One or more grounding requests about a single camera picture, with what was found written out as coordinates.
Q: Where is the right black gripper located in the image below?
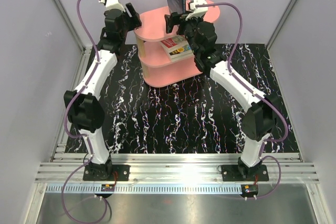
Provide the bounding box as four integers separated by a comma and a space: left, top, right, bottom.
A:
164, 12, 202, 57

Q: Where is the red 13-storey treehouse book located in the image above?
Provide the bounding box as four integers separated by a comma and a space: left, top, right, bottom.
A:
160, 35, 186, 49

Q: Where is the black yellow treehouse book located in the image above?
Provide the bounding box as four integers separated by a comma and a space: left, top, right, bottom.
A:
165, 43, 192, 56

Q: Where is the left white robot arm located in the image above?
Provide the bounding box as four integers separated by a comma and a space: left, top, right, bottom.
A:
64, 3, 142, 180

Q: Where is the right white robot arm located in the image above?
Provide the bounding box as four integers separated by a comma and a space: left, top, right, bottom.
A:
164, 12, 277, 180

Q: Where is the pink three-tier shelf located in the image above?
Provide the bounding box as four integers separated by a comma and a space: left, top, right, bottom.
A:
133, 0, 221, 87

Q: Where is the black marble pattern mat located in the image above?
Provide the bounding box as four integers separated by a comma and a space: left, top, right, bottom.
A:
99, 44, 299, 154

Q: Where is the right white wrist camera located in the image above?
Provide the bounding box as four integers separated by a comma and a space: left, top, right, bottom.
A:
185, 0, 208, 20

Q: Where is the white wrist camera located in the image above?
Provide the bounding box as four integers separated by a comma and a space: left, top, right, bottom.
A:
98, 0, 125, 12
185, 0, 208, 20

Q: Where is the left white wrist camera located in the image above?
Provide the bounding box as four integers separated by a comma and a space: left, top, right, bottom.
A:
98, 0, 125, 12

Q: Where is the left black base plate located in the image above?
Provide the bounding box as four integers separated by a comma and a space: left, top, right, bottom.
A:
83, 164, 131, 182

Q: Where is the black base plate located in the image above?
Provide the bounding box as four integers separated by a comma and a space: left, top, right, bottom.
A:
83, 164, 131, 182
220, 165, 269, 182

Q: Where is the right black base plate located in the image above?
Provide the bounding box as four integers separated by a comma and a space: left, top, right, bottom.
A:
220, 165, 269, 182

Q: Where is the aluminium mounting rail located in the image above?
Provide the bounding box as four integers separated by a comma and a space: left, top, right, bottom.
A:
35, 153, 320, 194

